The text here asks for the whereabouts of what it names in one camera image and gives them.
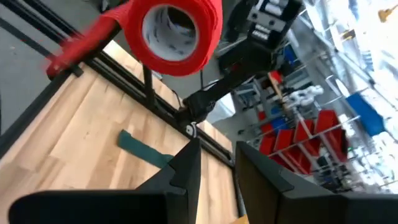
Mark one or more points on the blue plastic storage bin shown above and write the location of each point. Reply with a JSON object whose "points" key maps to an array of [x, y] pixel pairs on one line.
{"points": [[363, 113]]}

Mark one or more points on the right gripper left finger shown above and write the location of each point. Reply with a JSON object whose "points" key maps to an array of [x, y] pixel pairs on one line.
{"points": [[124, 208]]}

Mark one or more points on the green elastic bandage roll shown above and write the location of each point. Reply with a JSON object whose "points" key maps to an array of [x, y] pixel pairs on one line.
{"points": [[140, 149]]}

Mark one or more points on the metal shelf rack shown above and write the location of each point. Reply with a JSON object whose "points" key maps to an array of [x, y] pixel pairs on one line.
{"points": [[314, 136]]}

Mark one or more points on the white robot figure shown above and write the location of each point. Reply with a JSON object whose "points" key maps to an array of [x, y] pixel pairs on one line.
{"points": [[306, 95]]}

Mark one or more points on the red plastic storage bin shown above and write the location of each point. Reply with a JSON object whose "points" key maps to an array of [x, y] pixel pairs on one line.
{"points": [[303, 130], [326, 119], [284, 138], [267, 144]]}

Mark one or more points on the black aluminium table frame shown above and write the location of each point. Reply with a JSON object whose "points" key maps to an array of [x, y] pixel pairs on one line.
{"points": [[149, 87]]}

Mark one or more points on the red elastic bandage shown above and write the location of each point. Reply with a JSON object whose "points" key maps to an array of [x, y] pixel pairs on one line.
{"points": [[133, 46]]}

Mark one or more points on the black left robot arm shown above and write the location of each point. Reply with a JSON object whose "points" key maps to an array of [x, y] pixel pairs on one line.
{"points": [[224, 85]]}

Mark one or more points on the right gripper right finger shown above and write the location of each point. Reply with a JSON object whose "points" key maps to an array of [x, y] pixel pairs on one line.
{"points": [[311, 208]]}

